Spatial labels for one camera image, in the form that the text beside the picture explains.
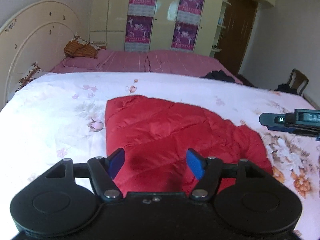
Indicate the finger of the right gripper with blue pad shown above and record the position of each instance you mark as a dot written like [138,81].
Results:
[298,130]

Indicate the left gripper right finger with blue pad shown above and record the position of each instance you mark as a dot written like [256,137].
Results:
[208,173]

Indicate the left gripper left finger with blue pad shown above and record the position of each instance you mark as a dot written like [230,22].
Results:
[103,171]

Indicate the red puffer jacket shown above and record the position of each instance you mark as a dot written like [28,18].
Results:
[155,135]

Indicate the black bag on chair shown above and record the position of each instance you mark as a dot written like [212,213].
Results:
[284,87]

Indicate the wooden chair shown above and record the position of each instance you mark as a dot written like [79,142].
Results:
[298,81]

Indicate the white floral bed sheet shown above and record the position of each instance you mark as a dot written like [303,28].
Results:
[62,116]

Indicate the black garment on bed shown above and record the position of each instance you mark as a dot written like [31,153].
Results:
[219,75]

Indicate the pink plaid bed cover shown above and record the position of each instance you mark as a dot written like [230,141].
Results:
[157,61]

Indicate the orange brown pillow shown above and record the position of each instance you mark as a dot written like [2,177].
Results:
[78,47]

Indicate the lower left purple poster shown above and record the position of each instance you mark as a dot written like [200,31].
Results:
[138,32]

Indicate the lower right purple poster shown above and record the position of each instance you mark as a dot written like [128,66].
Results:
[184,37]

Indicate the brown wooden door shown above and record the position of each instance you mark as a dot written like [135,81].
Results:
[238,22]

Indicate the corner shelf unit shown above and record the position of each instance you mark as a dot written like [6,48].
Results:
[220,28]

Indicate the cream arched headboard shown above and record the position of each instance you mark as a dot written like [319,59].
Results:
[37,34]

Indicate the cream wardrobe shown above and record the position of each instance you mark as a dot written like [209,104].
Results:
[109,17]

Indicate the upper right purple poster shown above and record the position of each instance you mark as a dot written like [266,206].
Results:
[189,11]

